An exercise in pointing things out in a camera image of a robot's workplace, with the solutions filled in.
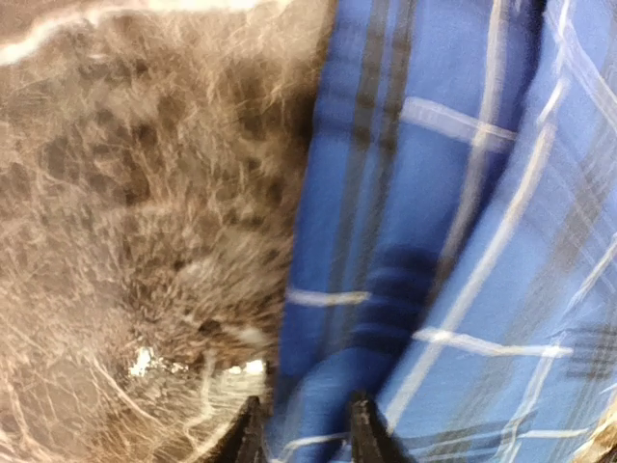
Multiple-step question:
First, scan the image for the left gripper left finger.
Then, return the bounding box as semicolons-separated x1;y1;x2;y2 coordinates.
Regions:
211;395;264;463

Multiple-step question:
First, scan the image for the blue plaid long sleeve shirt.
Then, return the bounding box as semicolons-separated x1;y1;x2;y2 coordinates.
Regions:
263;1;616;462

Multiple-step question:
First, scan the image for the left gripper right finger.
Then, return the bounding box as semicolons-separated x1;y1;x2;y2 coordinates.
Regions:
349;392;415;463

